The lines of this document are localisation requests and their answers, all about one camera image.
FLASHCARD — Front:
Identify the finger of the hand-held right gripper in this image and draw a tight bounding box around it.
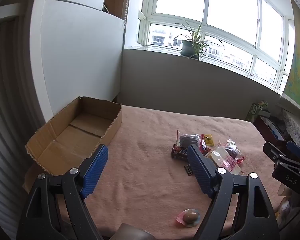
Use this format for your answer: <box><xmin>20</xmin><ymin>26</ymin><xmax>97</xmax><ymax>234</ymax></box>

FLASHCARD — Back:
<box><xmin>286</xmin><ymin>141</ymin><xmax>300</xmax><ymax>162</ymax></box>
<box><xmin>263</xmin><ymin>142</ymin><xmax>300</xmax><ymax>168</ymax></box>

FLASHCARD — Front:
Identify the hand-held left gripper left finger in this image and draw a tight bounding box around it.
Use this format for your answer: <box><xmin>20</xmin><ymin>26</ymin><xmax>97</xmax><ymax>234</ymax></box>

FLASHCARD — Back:
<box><xmin>16</xmin><ymin>144</ymin><xmax>109</xmax><ymax>240</ymax></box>

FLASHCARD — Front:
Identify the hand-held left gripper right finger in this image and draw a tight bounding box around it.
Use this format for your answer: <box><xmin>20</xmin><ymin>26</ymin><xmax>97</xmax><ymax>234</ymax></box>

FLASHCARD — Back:
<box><xmin>187</xmin><ymin>144</ymin><xmax>280</xmax><ymax>240</ymax></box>

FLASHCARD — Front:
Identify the small red snack packet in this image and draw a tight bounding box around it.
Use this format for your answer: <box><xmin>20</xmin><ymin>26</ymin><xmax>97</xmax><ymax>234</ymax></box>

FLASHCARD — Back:
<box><xmin>199</xmin><ymin>140</ymin><xmax>212</xmax><ymax>155</ymax></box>

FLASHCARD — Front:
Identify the large red white snack packet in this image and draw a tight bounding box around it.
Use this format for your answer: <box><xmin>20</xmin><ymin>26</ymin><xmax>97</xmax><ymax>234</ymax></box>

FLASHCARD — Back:
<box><xmin>205</xmin><ymin>146</ymin><xmax>243</xmax><ymax>175</ymax></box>

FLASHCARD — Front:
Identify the brown chocolate bar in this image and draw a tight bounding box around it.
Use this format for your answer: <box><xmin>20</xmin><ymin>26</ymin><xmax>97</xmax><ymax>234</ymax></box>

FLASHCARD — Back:
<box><xmin>171</xmin><ymin>144</ymin><xmax>190</xmax><ymax>158</ymax></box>

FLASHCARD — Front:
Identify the yellow candy packet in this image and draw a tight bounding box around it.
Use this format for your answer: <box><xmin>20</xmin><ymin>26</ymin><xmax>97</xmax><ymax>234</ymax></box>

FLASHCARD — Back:
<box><xmin>201</xmin><ymin>134</ymin><xmax>213</xmax><ymax>147</ymax></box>

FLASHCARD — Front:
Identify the dark grey snack packet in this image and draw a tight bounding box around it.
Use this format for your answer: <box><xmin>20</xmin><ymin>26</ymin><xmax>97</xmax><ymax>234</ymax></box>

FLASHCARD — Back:
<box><xmin>179</xmin><ymin>134</ymin><xmax>200</xmax><ymax>147</ymax></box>

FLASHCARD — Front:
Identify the clear dried plum packet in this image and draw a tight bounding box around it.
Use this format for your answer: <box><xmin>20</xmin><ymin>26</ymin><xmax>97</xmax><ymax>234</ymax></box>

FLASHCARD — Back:
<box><xmin>221</xmin><ymin>139</ymin><xmax>241</xmax><ymax>158</ymax></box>

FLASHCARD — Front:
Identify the cardboard box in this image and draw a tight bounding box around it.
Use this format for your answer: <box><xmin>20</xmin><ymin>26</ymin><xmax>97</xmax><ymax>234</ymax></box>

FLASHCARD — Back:
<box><xmin>23</xmin><ymin>96</ymin><xmax>122</xmax><ymax>193</ymax></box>

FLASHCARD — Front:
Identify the egg snack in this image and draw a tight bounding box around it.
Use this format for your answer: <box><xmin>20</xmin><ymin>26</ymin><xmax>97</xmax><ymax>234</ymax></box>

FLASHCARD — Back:
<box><xmin>176</xmin><ymin>208</ymin><xmax>200</xmax><ymax>228</ymax></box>

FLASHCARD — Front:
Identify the person's right hand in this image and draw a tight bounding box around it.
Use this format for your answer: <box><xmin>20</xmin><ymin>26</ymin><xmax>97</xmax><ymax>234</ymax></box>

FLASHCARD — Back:
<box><xmin>277</xmin><ymin>183</ymin><xmax>292</xmax><ymax>217</ymax></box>

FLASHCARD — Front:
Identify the white lace cloth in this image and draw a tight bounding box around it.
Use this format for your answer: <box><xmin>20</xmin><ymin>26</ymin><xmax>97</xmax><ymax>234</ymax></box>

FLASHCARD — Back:
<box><xmin>281</xmin><ymin>109</ymin><xmax>300</xmax><ymax>145</ymax></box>

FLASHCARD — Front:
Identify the dark wooden furniture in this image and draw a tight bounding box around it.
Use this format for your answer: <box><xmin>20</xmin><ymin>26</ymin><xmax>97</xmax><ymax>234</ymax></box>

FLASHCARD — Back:
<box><xmin>254</xmin><ymin>115</ymin><xmax>288</xmax><ymax>145</ymax></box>

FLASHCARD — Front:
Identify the green printed carton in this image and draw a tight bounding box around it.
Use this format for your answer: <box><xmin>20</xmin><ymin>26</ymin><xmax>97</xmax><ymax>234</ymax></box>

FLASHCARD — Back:
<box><xmin>245</xmin><ymin>101</ymin><xmax>268</xmax><ymax>123</ymax></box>

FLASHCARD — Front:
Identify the pink blanket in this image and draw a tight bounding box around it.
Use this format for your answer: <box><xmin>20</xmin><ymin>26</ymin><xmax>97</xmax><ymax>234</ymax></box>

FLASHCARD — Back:
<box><xmin>57</xmin><ymin>105</ymin><xmax>288</xmax><ymax>238</ymax></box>

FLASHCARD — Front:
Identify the grey ribbed panel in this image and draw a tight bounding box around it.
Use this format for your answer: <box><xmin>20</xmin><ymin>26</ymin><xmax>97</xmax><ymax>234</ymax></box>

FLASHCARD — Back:
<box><xmin>0</xmin><ymin>17</ymin><xmax>44</xmax><ymax>230</ymax></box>

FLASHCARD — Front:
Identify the white cabinet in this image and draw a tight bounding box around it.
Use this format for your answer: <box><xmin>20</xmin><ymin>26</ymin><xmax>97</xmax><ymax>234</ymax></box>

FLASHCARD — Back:
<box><xmin>30</xmin><ymin>0</ymin><xmax>125</xmax><ymax>123</ymax></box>

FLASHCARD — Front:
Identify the potted spider plant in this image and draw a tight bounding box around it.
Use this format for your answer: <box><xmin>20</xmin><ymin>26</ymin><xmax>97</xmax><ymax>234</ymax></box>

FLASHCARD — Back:
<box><xmin>175</xmin><ymin>19</ymin><xmax>224</xmax><ymax>60</ymax></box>

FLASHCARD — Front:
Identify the white framed window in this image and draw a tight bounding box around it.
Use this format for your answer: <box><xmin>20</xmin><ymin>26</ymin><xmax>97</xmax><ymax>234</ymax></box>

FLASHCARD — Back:
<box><xmin>137</xmin><ymin>0</ymin><xmax>295</xmax><ymax>93</ymax></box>

